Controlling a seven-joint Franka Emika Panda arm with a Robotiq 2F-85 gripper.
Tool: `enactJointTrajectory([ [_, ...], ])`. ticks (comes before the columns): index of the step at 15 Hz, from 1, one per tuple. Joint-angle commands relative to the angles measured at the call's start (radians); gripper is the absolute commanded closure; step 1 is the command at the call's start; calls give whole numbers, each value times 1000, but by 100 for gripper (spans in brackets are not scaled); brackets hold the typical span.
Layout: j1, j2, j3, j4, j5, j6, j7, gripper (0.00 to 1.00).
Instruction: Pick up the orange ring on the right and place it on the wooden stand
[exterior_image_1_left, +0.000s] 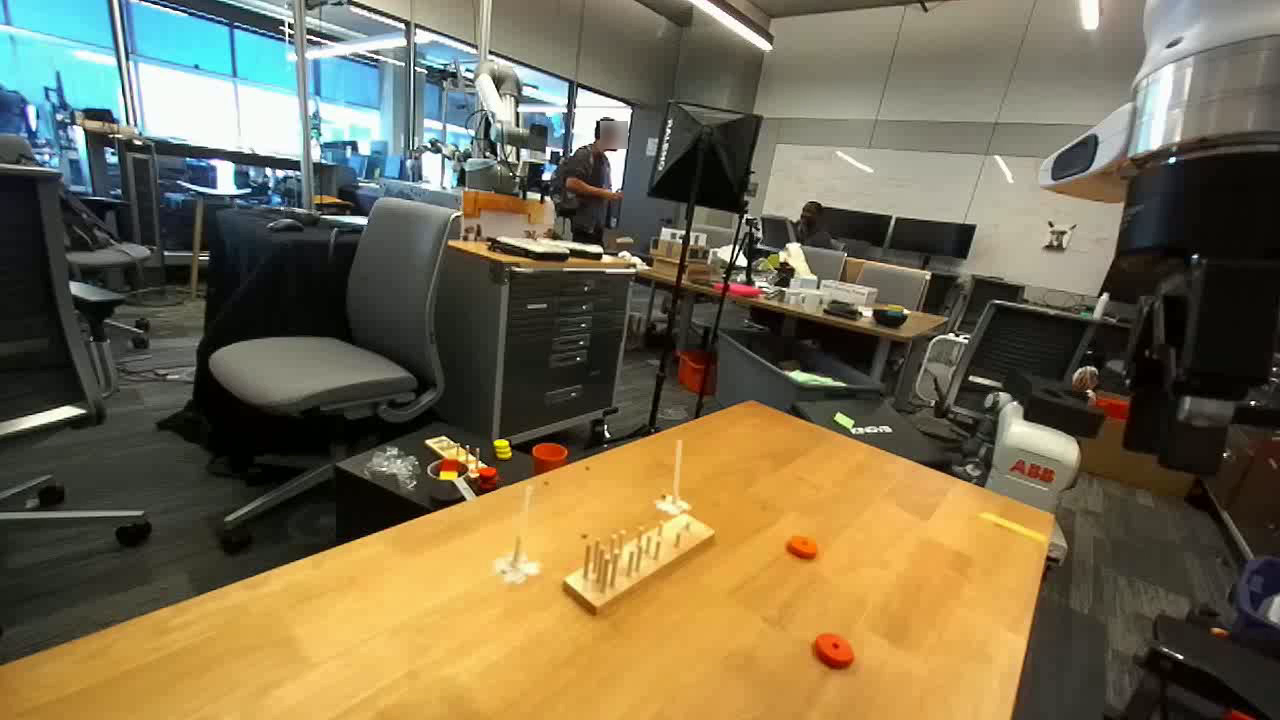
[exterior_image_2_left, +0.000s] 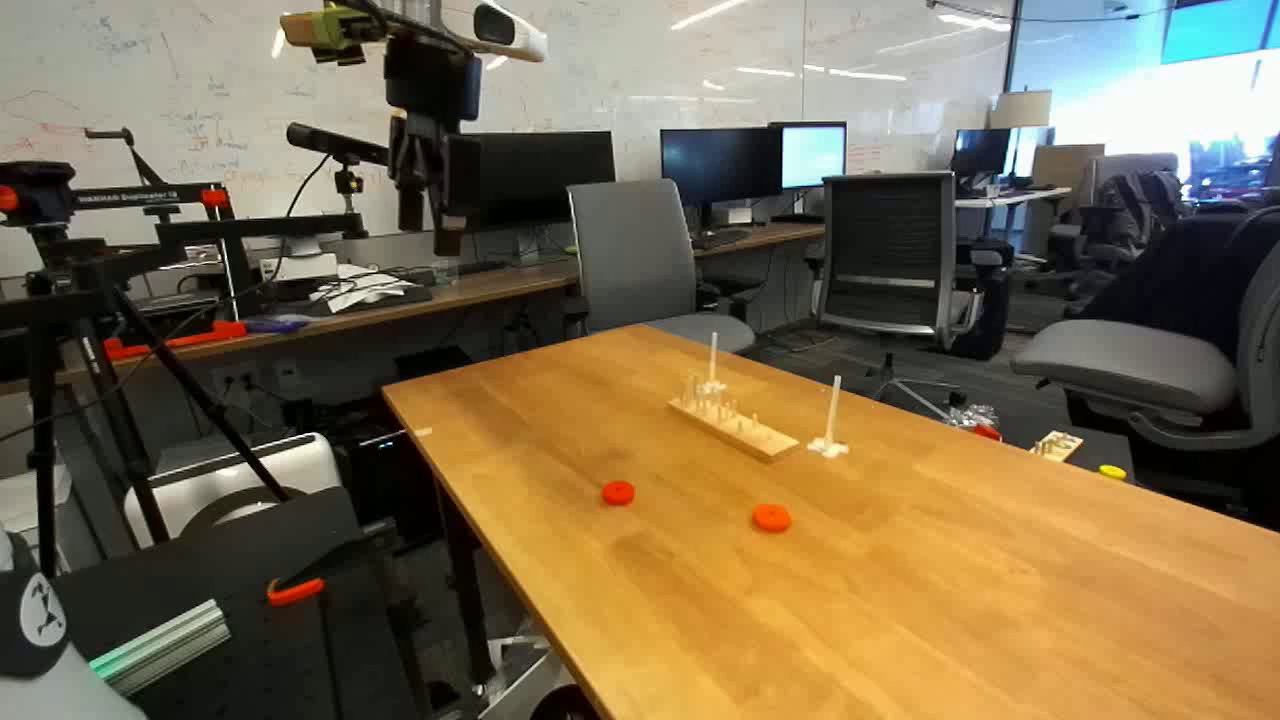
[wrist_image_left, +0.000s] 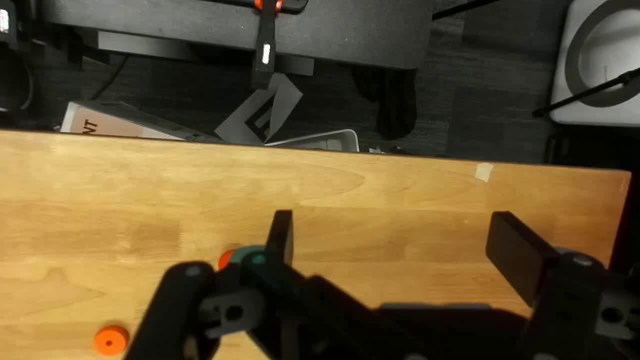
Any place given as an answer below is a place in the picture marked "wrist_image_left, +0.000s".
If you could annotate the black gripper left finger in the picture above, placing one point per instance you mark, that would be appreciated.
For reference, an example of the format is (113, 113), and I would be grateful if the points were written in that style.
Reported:
(281, 240)

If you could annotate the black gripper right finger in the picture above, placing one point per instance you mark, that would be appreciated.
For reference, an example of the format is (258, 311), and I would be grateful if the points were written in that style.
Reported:
(521, 252)

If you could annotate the white robot base unit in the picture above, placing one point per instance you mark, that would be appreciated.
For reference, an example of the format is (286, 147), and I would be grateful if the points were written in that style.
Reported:
(623, 47)

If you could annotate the pale tape piece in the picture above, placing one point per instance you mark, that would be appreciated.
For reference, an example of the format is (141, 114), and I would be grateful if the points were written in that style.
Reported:
(483, 173)

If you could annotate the white tray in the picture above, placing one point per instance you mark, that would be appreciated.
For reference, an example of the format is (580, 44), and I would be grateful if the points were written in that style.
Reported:
(326, 141)

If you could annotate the grey paper sheet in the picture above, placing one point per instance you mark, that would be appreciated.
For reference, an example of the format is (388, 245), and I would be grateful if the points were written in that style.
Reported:
(263, 111)

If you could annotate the white printed box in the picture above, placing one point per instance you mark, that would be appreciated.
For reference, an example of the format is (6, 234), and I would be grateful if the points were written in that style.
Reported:
(106, 123)

